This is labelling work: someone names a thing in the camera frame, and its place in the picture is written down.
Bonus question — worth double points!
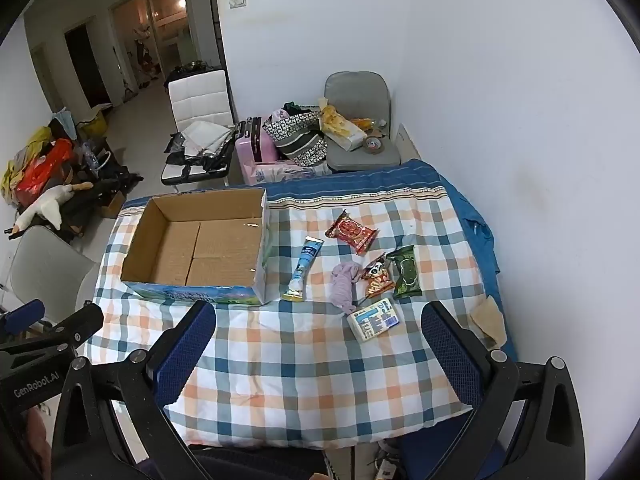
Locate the purple cloth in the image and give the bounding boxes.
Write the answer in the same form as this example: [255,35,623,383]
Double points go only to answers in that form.
[330,261,362,316]

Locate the black white patterned bag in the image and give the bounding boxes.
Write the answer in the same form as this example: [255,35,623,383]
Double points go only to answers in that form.
[262,107,329,167]

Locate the white goose plush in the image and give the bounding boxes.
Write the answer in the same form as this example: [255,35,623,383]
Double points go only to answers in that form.
[10,183,77,239]

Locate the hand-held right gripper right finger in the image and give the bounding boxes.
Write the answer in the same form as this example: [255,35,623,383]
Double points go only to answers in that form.
[421,301,587,480]

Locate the panda print snack packet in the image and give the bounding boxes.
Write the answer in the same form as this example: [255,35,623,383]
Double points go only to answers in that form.
[360,253,396,300]

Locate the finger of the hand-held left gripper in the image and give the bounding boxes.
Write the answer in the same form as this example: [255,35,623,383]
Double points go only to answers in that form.
[42,302,105,350]
[0,299,47,335]

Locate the person's left hand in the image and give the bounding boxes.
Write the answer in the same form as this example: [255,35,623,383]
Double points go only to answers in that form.
[21,405,54,480]

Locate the pink suitcase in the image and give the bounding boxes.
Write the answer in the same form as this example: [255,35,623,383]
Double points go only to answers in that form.
[234,117,281,187]

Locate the white tissue pack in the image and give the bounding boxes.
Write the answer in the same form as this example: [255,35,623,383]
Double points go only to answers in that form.
[346,297,401,344]

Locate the green packet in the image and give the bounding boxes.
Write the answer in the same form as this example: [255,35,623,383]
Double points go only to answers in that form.
[385,245,424,301]

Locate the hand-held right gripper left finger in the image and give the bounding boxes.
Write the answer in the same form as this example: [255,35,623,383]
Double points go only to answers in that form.
[50,300,218,480]

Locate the red plastic bag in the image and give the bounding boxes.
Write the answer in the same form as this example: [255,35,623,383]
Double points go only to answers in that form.
[15,138,74,206]

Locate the yellow snack bag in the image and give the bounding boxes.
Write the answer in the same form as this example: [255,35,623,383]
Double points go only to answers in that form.
[319,104,369,151]

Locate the plaid blanket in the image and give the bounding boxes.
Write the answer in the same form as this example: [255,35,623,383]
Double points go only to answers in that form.
[82,158,519,449]

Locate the hanging clothes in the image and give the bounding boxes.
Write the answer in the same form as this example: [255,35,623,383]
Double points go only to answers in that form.
[132,24,159,79]

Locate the white plastic bags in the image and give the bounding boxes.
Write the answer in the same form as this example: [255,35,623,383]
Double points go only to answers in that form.
[167,119,236,157]

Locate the brown paper piece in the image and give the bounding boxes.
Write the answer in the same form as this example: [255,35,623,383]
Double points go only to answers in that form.
[469,295,507,349]

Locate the red snack packet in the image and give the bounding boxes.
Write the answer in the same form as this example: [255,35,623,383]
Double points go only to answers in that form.
[325,210,379,255]

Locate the black cloth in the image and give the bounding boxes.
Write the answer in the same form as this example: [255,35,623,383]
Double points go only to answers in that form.
[164,152,232,173]

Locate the floral pink cloth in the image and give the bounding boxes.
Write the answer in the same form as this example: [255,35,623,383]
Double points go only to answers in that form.
[251,162,332,186]

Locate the white padded chair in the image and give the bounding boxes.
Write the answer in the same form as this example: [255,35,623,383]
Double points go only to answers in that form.
[160,68,239,192]

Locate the small cardboard box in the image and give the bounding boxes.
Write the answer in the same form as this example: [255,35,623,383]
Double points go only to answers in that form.
[97,190,127,219]

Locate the black bags pile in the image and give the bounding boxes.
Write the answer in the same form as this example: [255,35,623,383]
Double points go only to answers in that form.
[64,159,144,212]

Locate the yellow cloth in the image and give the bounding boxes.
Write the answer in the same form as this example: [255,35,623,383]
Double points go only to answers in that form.
[1,127,52,197]

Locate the blue white toothpaste tube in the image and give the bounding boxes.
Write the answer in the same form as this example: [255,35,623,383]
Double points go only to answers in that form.
[281,236,326,303]

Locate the light grey plastic chair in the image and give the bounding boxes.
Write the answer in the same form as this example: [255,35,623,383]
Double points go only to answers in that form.
[0,224,99,332]

